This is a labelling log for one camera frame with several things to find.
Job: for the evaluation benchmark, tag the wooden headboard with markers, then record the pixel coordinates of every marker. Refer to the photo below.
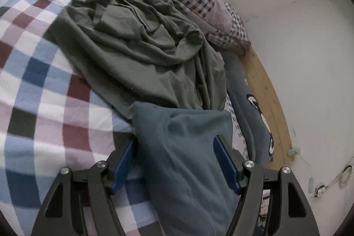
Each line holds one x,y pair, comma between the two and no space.
265,92

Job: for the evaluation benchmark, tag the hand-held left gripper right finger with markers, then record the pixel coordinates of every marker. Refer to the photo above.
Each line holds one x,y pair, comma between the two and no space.
226,164

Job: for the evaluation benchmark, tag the wall socket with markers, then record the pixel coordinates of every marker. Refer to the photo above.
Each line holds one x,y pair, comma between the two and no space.
320,191

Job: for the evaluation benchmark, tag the grey-green shirt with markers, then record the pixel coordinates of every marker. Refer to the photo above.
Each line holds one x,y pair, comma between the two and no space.
132,53

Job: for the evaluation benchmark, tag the mint green charger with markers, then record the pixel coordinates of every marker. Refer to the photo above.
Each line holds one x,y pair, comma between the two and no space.
293,151

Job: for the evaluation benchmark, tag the blue-grey sweatshirt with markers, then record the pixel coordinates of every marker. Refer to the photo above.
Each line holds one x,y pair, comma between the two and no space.
188,155

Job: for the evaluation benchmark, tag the checked pink bed sheet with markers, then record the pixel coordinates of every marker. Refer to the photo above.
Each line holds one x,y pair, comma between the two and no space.
41,86

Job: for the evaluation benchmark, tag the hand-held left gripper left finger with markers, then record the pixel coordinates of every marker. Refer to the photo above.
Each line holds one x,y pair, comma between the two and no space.
124,167

